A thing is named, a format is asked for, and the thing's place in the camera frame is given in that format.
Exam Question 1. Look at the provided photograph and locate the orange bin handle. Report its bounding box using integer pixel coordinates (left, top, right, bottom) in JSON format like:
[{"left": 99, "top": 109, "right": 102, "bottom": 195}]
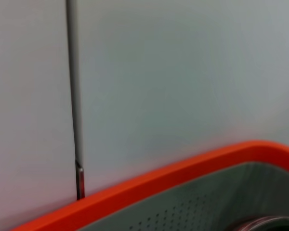
[{"left": 9, "top": 140, "right": 289, "bottom": 231}]

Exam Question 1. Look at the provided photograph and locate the glass teacup black holder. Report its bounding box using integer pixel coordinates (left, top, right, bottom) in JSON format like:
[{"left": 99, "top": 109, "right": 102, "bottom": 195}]
[{"left": 227, "top": 215, "right": 289, "bottom": 231}]

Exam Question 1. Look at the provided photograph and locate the grey perforated storage bin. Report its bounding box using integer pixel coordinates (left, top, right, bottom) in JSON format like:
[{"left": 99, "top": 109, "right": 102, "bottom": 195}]
[{"left": 79, "top": 161, "right": 289, "bottom": 231}]

